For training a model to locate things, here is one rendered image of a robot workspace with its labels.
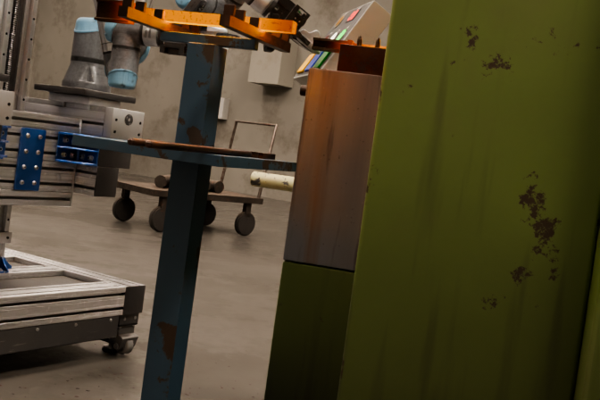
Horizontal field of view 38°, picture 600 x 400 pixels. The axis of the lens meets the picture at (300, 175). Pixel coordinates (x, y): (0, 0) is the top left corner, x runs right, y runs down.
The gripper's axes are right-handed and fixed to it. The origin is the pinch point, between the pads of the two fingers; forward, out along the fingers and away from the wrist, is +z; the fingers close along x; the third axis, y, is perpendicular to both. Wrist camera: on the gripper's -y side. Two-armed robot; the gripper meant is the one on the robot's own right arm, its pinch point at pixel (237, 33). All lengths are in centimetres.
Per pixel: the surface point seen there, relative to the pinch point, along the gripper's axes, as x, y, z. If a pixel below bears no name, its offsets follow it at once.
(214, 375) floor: -40, 100, -5
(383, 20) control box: -44, -14, 32
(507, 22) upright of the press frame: 49, -2, 67
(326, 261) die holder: 22, 52, 35
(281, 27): 54, 5, 25
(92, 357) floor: -34, 100, -43
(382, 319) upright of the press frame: 49, 58, 51
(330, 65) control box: -38.0, 1.5, 18.7
